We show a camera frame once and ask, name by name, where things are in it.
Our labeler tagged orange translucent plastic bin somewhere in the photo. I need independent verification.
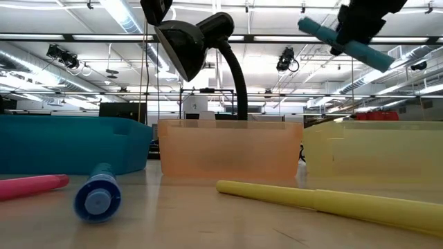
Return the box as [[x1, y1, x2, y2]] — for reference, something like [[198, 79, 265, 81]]
[[157, 119, 304, 180]]

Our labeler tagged black hanging cable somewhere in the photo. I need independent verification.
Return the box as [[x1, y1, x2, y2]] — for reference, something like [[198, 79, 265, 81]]
[[156, 51, 162, 120], [145, 20, 151, 125]]

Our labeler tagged yellow translucent plastic bin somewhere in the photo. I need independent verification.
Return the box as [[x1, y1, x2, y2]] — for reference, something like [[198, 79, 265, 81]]
[[302, 120, 443, 184]]

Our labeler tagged yellow hanging cable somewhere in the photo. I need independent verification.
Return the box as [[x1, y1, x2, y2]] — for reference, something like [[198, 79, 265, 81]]
[[137, 19, 147, 122]]

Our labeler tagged black ceiling light rail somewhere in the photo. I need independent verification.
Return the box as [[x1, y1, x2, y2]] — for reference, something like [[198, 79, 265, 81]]
[[0, 33, 443, 45]]

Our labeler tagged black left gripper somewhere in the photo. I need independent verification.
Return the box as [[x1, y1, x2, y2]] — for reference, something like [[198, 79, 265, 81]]
[[140, 0, 174, 27]]

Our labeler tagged red box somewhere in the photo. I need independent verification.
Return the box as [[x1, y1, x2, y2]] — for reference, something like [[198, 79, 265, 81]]
[[353, 110, 400, 122]]

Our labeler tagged yellow highlighter pen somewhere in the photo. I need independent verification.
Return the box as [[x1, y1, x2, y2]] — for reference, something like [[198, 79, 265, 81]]
[[215, 180, 443, 238]]

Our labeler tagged teal blue marker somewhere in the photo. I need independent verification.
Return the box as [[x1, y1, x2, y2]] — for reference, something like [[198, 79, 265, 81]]
[[297, 17, 396, 73]]

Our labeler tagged brown hanging cable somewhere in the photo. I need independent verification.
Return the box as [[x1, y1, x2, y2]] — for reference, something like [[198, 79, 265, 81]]
[[350, 57, 355, 112]]

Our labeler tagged pink highlighter marker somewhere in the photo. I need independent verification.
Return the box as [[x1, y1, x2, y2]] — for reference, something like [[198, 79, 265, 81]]
[[0, 174, 70, 202]]

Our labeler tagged black gooseneck desk lamp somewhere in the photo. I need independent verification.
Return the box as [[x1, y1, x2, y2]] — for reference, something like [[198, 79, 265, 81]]
[[154, 12, 249, 121]]

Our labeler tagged teal plastic bin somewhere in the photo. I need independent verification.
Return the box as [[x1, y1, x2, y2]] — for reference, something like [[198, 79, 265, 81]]
[[0, 114, 154, 176]]

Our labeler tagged thick blue marker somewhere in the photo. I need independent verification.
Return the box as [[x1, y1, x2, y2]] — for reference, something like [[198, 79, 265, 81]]
[[73, 162, 123, 223]]

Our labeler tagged black metal frame stand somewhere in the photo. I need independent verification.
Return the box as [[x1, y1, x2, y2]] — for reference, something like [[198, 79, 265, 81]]
[[179, 87, 236, 120]]

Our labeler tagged white box sign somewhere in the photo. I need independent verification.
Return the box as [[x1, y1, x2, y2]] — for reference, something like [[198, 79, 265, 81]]
[[183, 95, 209, 114]]

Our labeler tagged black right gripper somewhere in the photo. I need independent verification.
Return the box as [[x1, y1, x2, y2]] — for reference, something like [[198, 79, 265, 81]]
[[329, 0, 409, 57]]

